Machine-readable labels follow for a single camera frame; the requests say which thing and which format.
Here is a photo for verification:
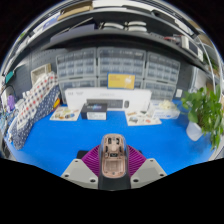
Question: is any small black box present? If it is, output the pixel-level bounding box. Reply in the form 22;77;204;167
80;102;109;121

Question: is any translucent pink computer mouse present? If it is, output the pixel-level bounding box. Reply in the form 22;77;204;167
100;133;129;179

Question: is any green plant in white pot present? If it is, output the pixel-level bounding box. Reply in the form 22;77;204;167
180;84;224;151

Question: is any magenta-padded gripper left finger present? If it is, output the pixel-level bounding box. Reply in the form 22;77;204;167
60;143;115;192

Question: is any yellow card box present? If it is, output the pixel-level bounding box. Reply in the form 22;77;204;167
107;73;136;90

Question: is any grey wall shelf unit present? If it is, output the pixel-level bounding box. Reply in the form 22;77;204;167
6;0;221;68

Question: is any long white keyboard box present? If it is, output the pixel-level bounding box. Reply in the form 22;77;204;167
64;87;153;113

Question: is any small purple object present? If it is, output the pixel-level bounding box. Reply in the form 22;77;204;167
7;94;17;112

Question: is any white and blue box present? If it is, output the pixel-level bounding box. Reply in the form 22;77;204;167
149;99;181;120

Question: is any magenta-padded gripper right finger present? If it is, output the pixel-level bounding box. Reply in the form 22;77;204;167
113;143;168;192

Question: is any patterned fabric bag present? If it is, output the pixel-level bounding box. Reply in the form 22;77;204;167
7;71;62;151

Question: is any printed paper leaflet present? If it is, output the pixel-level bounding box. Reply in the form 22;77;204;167
49;105;82;122
125;109;163;127

